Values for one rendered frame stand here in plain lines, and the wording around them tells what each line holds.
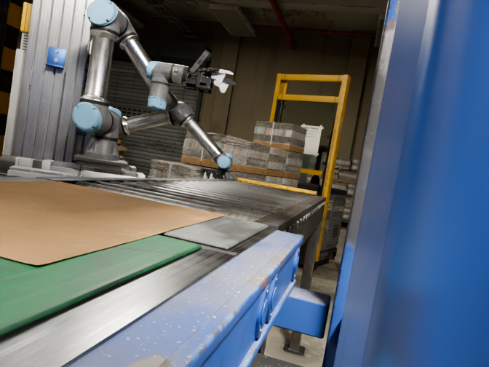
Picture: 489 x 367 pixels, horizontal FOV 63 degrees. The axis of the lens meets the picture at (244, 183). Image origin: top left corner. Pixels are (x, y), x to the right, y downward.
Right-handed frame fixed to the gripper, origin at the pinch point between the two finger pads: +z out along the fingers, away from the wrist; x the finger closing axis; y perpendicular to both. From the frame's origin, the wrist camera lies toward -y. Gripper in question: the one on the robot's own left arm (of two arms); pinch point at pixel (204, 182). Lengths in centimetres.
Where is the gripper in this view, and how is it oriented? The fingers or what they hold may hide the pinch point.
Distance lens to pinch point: 212.5
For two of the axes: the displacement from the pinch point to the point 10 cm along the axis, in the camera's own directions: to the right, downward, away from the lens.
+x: 9.5, 1.7, -2.6
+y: 1.6, -9.9, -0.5
